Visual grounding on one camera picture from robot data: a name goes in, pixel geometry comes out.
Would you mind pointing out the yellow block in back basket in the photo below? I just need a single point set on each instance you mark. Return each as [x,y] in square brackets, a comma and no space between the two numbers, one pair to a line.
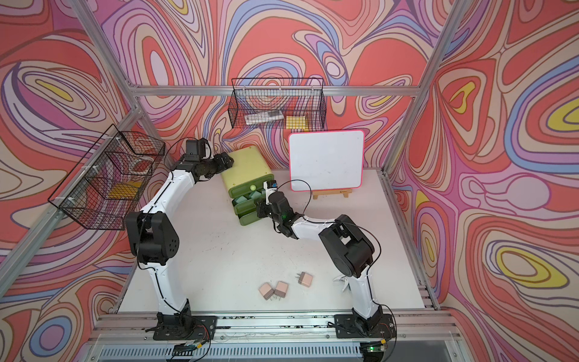
[297,123]

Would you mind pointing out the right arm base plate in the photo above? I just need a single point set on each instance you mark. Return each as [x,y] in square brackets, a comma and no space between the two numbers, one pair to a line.
[351,326]

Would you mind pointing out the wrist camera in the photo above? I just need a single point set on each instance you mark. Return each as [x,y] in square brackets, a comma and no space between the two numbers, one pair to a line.
[197,150]
[270,187]

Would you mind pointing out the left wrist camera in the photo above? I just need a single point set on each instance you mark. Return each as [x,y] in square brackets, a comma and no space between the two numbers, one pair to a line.
[197,150]

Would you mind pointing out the black wire basket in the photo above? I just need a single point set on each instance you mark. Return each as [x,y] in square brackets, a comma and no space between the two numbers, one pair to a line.
[292,96]
[115,157]

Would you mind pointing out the wooden whiteboard stand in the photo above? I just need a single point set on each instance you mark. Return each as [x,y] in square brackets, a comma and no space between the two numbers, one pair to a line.
[344,192]

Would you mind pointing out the green circuit board left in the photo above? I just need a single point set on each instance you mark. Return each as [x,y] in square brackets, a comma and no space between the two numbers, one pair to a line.
[185,349]

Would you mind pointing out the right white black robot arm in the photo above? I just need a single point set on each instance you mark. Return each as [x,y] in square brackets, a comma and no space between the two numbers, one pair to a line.
[347,246]

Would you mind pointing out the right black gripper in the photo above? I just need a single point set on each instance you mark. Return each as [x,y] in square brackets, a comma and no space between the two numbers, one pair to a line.
[261,210]

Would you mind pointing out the yellow green drawer cabinet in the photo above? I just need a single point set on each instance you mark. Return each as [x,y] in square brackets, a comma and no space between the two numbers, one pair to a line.
[248,173]

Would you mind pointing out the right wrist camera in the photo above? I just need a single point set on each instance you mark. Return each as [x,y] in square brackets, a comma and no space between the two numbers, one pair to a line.
[270,187]

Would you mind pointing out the grey box in back basket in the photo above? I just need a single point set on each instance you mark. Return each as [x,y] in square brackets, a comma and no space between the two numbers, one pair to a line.
[263,117]

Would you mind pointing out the green circuit board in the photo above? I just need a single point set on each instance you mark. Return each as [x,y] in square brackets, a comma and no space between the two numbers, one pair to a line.
[373,347]
[185,349]

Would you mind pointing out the green circuit board right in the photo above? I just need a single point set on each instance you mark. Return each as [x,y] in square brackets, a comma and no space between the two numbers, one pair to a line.
[373,347]

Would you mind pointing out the pink framed whiteboard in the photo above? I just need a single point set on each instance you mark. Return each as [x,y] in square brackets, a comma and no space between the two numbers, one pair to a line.
[326,160]

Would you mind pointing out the white plastic clip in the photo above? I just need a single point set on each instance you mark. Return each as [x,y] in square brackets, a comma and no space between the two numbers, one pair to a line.
[344,282]

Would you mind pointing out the pink plug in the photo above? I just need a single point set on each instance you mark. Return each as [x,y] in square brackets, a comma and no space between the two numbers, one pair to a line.
[266,291]
[305,279]
[281,289]

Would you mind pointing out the back black wire basket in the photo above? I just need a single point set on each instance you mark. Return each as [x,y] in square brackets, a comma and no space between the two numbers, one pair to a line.
[292,96]

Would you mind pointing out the left black wire basket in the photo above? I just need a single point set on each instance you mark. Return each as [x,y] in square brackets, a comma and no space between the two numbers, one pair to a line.
[115,157]

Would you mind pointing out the yellow item in left basket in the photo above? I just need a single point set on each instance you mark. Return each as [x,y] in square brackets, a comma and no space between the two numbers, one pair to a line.
[124,191]

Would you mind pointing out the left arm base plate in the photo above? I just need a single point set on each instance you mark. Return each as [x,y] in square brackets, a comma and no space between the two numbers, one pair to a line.
[184,327]

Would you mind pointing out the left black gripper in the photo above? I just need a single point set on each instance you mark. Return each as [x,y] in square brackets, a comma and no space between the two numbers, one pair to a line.
[219,167]

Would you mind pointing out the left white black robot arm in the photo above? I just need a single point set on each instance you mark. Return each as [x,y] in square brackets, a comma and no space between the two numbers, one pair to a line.
[154,242]

